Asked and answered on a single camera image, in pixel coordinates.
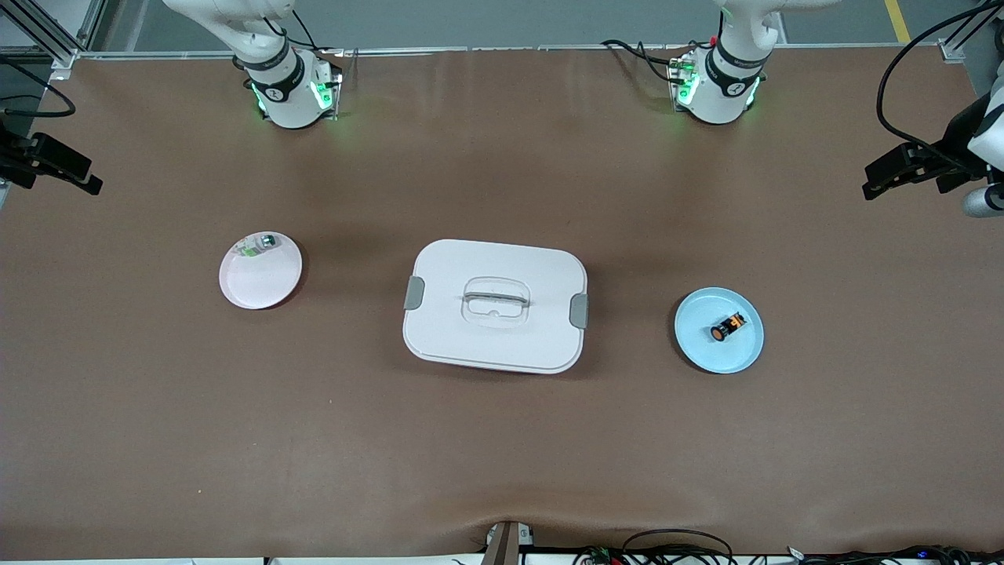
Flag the orange push button switch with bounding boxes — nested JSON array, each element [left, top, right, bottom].
[[710, 312, 746, 344]]

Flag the pink round plate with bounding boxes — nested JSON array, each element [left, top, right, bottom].
[[219, 231, 304, 310]]

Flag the light blue round plate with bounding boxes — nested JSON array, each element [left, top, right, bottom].
[[675, 287, 765, 374]]

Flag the white lidded storage box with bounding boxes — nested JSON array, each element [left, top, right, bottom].
[[402, 239, 589, 375]]

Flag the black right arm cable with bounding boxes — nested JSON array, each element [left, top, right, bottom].
[[0, 55, 77, 118]]

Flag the aluminium frame strut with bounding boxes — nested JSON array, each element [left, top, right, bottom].
[[937, 0, 1004, 64], [0, 0, 107, 70]]

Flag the black right base cables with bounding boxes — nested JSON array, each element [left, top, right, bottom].
[[265, 12, 324, 53]]

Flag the black base cables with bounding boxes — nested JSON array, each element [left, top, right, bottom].
[[265, 12, 324, 53], [600, 39, 693, 83]]

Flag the black left base cables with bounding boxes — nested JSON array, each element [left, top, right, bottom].
[[600, 39, 693, 83]]

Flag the black cable bundle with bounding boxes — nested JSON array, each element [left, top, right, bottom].
[[573, 529, 1004, 565]]

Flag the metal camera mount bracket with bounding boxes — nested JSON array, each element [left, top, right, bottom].
[[482, 520, 535, 565]]

